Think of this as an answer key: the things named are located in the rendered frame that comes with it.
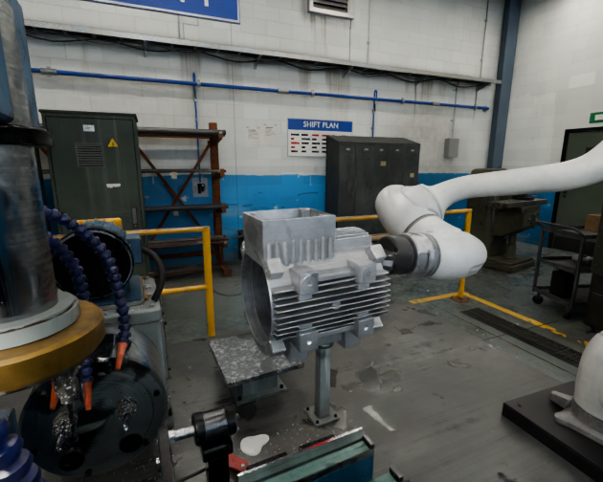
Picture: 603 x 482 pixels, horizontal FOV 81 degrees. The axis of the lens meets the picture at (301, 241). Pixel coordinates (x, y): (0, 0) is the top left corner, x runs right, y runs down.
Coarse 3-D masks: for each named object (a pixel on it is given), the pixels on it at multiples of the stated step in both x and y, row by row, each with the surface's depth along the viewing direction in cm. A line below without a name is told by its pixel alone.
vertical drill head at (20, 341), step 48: (0, 0) 34; (0, 144) 34; (0, 192) 35; (0, 240) 35; (48, 240) 41; (0, 288) 36; (48, 288) 40; (0, 336) 35; (48, 336) 38; (96, 336) 42; (0, 384) 34
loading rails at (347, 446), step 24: (360, 432) 79; (288, 456) 72; (312, 456) 73; (336, 456) 74; (360, 456) 75; (240, 480) 67; (264, 480) 68; (288, 480) 68; (312, 480) 70; (336, 480) 73; (360, 480) 76; (384, 480) 68; (408, 480) 66
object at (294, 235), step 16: (288, 208) 61; (256, 224) 52; (272, 224) 50; (288, 224) 51; (304, 224) 52; (320, 224) 53; (256, 240) 53; (272, 240) 50; (288, 240) 52; (304, 240) 53; (320, 240) 54; (256, 256) 54; (272, 256) 51; (288, 256) 52; (304, 256) 53; (320, 256) 54
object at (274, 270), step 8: (240, 248) 61; (368, 248) 57; (376, 248) 57; (368, 256) 57; (376, 256) 56; (384, 256) 56; (264, 264) 50; (272, 264) 49; (280, 264) 50; (272, 272) 49; (280, 272) 49; (376, 320) 59; (376, 328) 60; (272, 344) 52; (280, 344) 52; (272, 352) 51; (280, 352) 52
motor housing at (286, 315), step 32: (352, 256) 57; (256, 288) 64; (288, 288) 50; (320, 288) 52; (352, 288) 54; (384, 288) 57; (256, 320) 62; (288, 320) 50; (320, 320) 52; (352, 320) 55
